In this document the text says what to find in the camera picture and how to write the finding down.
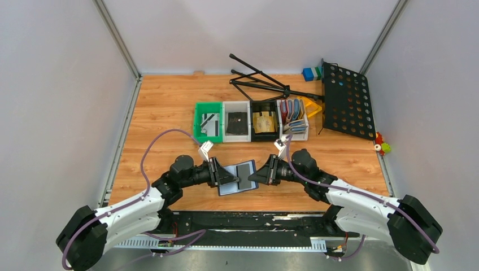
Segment silver cards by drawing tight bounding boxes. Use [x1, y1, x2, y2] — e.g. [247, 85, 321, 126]
[200, 113, 220, 137]

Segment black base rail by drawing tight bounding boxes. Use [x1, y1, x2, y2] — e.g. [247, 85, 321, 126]
[151, 211, 359, 247]

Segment gold cards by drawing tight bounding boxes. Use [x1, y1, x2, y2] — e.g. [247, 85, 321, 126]
[252, 111, 277, 134]

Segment grey card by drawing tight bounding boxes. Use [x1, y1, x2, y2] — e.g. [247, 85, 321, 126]
[236, 163, 256, 191]

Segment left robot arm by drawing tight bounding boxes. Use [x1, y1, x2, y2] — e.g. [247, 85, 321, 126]
[55, 155, 240, 270]

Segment colourful small toy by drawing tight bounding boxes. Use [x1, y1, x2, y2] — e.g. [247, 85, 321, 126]
[374, 132, 391, 156]

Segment yellow triangle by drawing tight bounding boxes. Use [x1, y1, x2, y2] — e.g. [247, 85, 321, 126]
[297, 97, 322, 119]

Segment white bin with black cards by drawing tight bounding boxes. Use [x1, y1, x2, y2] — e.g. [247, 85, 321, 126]
[223, 101, 251, 143]

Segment black cards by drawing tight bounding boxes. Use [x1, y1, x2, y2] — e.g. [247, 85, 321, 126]
[226, 112, 248, 136]

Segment black music stand tripod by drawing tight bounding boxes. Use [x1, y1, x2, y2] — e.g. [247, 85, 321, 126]
[229, 53, 324, 101]

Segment blue card holder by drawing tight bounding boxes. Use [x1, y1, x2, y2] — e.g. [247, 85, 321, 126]
[217, 160, 259, 196]

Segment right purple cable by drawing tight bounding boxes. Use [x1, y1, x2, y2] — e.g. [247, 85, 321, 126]
[285, 134, 441, 261]

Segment white bin with card holders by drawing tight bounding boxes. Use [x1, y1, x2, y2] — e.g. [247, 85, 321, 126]
[276, 98, 310, 141]

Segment green bin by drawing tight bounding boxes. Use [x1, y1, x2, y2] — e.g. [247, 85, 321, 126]
[193, 102, 223, 143]

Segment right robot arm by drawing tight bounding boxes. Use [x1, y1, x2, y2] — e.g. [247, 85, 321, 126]
[249, 149, 443, 265]

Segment blue green white blocks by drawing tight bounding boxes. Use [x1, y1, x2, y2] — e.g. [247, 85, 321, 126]
[302, 67, 323, 82]

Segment black perforated stand plate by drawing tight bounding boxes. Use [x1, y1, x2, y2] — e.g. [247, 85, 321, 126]
[321, 62, 376, 141]

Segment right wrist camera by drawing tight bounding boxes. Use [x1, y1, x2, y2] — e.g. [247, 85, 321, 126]
[274, 135, 289, 159]

